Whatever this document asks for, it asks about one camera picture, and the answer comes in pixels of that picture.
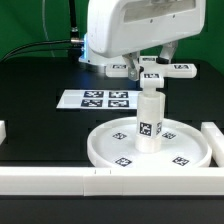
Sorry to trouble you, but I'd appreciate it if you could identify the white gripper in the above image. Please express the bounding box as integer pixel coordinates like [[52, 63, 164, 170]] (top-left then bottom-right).
[[87, 0, 206, 81]]

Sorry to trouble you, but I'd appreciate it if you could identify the white left fence bar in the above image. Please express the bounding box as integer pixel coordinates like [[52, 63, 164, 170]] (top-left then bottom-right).
[[0, 120, 6, 145]]

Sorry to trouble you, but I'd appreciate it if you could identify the black vertical cable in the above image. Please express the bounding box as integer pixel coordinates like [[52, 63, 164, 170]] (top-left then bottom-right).
[[68, 0, 80, 39]]

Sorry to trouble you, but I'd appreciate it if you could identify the white front fence bar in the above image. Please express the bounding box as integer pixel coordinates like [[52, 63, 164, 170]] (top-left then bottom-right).
[[0, 167, 224, 196]]

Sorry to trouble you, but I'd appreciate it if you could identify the white marker sheet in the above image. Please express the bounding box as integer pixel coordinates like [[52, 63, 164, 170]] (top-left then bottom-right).
[[57, 90, 138, 109]]

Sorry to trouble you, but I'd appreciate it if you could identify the white round table top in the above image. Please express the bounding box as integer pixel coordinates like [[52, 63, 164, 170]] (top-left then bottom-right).
[[87, 117, 212, 169]]

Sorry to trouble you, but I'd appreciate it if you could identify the white cross-shaped table base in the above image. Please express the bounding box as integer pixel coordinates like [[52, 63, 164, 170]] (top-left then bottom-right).
[[106, 56, 197, 92]]

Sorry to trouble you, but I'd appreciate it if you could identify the thin white cable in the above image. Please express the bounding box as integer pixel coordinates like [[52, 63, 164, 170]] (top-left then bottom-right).
[[41, 0, 56, 58]]

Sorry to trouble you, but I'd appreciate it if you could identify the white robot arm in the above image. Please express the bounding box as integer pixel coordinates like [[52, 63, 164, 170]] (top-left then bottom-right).
[[80, 0, 206, 81]]

